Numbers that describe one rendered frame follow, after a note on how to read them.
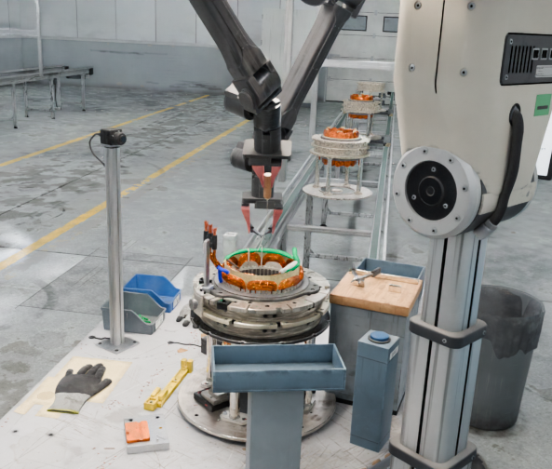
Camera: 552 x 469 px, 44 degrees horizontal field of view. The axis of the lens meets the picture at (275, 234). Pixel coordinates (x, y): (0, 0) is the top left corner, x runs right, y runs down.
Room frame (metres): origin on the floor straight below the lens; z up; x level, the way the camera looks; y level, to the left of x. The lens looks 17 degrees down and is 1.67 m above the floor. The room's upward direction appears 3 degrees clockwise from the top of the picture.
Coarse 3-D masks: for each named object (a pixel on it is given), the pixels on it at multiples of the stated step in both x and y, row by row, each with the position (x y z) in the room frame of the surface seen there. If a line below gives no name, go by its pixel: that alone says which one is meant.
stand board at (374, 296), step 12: (348, 276) 1.66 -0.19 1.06; (336, 288) 1.57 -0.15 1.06; (348, 288) 1.57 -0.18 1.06; (360, 288) 1.58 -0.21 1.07; (372, 288) 1.58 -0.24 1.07; (384, 288) 1.58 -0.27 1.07; (408, 288) 1.59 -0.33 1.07; (420, 288) 1.62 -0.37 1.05; (336, 300) 1.53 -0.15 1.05; (348, 300) 1.52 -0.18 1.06; (360, 300) 1.51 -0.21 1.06; (372, 300) 1.51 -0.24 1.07; (384, 300) 1.51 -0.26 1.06; (396, 300) 1.51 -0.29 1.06; (408, 300) 1.52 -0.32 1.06; (384, 312) 1.49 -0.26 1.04; (396, 312) 1.48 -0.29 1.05; (408, 312) 1.47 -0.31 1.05
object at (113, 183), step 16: (112, 160) 1.77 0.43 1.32; (112, 176) 1.77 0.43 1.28; (112, 192) 1.77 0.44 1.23; (112, 208) 1.77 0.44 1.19; (112, 224) 1.77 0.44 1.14; (112, 240) 1.77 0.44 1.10; (112, 256) 1.77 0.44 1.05; (112, 272) 1.77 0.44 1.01; (112, 288) 1.78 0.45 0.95; (112, 304) 1.78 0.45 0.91; (112, 320) 1.78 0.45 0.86; (112, 336) 1.78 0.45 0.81
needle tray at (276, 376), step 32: (224, 352) 1.23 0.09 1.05; (256, 352) 1.24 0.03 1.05; (288, 352) 1.25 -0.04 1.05; (320, 352) 1.26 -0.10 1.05; (224, 384) 1.13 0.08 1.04; (256, 384) 1.14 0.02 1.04; (288, 384) 1.14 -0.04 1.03; (320, 384) 1.15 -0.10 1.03; (256, 416) 1.15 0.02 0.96; (288, 416) 1.16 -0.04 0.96; (256, 448) 1.15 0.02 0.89; (288, 448) 1.16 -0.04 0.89
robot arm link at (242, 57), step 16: (192, 0) 1.33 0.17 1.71; (208, 0) 1.31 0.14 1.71; (224, 0) 1.33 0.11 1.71; (208, 16) 1.32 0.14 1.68; (224, 16) 1.32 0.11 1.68; (224, 32) 1.32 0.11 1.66; (240, 32) 1.34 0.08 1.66; (224, 48) 1.35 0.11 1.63; (240, 48) 1.34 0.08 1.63; (256, 48) 1.36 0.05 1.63; (240, 64) 1.34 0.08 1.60; (256, 64) 1.35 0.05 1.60; (272, 64) 1.38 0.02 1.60; (240, 80) 1.36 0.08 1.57; (256, 80) 1.36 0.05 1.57; (272, 80) 1.37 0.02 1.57; (256, 96) 1.35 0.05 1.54
